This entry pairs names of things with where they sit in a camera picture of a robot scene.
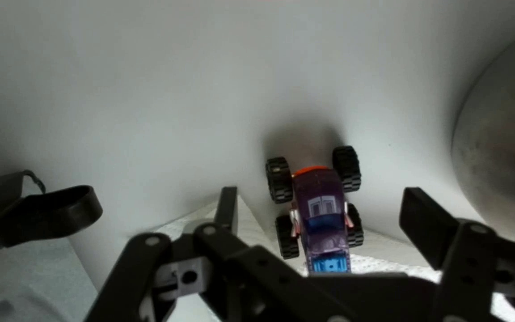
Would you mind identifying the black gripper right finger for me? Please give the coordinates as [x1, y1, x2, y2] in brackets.
[399, 186, 515, 322]

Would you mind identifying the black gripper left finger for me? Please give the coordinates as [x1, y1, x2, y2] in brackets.
[85, 184, 344, 322]

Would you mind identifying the purple toy car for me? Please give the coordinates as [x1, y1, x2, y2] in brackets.
[265, 143, 367, 277]

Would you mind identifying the clear plastic bag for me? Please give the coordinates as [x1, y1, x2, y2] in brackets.
[149, 189, 514, 322]

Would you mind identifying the black toaster oven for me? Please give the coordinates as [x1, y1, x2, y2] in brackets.
[0, 168, 104, 322]

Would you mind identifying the steel pot with handle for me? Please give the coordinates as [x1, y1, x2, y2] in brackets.
[449, 23, 515, 243]

